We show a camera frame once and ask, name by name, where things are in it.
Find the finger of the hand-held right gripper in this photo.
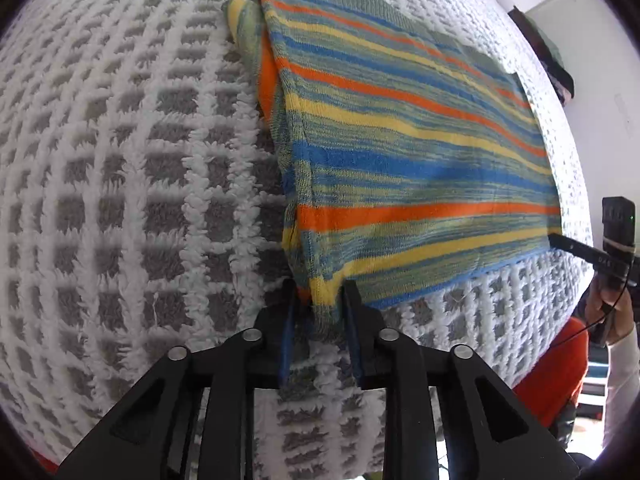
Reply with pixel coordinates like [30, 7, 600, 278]
[548, 232, 631, 270]

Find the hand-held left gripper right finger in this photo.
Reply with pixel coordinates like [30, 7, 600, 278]
[341, 280, 581, 480]

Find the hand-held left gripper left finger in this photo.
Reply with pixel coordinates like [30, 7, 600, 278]
[57, 280, 301, 480]

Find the striped knit t-shirt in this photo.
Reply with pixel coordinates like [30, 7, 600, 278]
[221, 0, 561, 401]

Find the person's right forearm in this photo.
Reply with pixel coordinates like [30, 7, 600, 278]
[602, 320, 640, 461]

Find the pile of clothes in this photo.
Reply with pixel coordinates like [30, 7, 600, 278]
[507, 5, 576, 106]

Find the person's right hand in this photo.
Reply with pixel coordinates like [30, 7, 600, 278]
[585, 280, 637, 347]

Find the orange fleece blanket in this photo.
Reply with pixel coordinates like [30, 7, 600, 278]
[512, 316, 590, 428]

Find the grey bag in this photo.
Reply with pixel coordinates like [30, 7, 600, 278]
[549, 404, 577, 453]

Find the white grey checked blanket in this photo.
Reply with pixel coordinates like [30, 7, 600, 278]
[0, 0, 596, 476]

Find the thin black cable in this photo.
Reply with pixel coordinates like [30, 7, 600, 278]
[552, 285, 633, 348]

